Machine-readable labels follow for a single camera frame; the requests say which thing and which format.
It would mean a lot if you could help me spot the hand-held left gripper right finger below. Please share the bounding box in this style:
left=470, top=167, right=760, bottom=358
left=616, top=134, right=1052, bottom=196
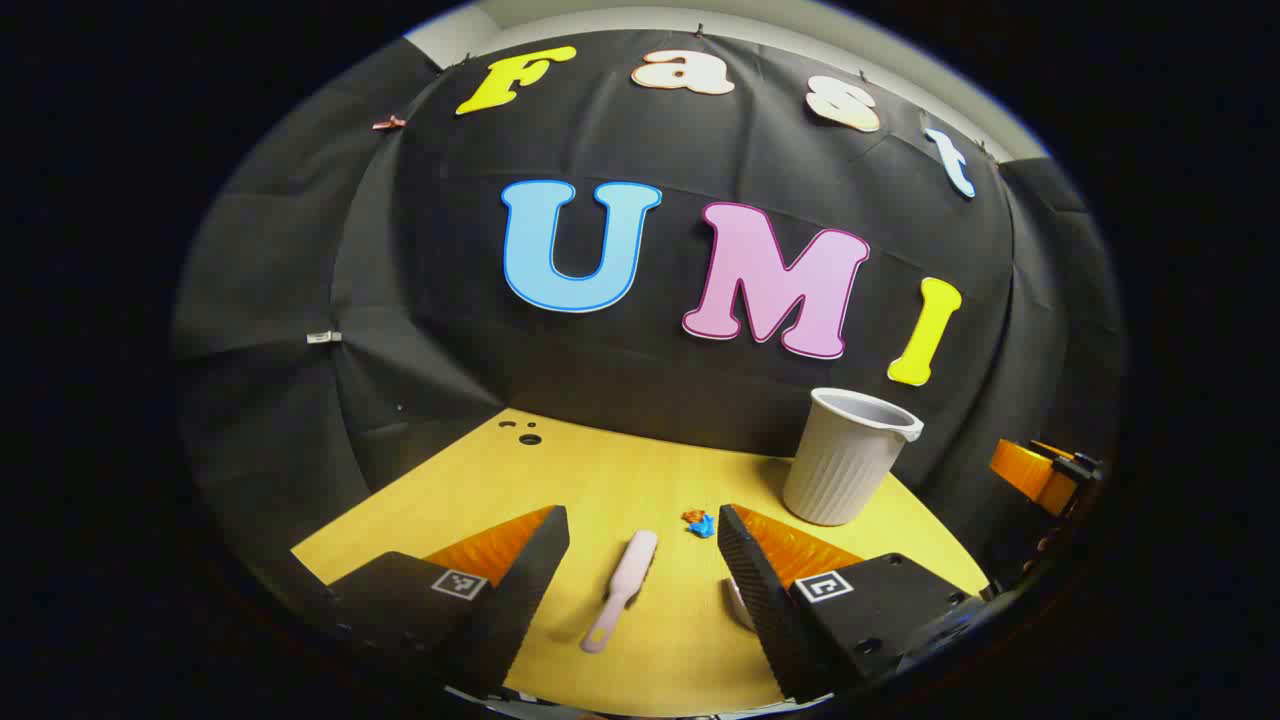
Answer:
left=717, top=503, right=991, bottom=704

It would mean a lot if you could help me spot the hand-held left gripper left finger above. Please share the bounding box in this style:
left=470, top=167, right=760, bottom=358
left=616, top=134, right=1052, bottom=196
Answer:
left=325, top=505, right=571, bottom=701

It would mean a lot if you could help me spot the small pink broom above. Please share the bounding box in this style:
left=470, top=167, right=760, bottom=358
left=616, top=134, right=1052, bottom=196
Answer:
left=580, top=530, right=659, bottom=655

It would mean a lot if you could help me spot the white ribbed garbage bin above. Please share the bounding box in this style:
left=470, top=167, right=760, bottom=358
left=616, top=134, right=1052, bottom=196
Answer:
left=782, top=387, right=924, bottom=528

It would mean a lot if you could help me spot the black backdrop cloth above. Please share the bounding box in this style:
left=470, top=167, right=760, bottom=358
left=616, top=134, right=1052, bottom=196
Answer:
left=170, top=28, right=1131, bottom=601

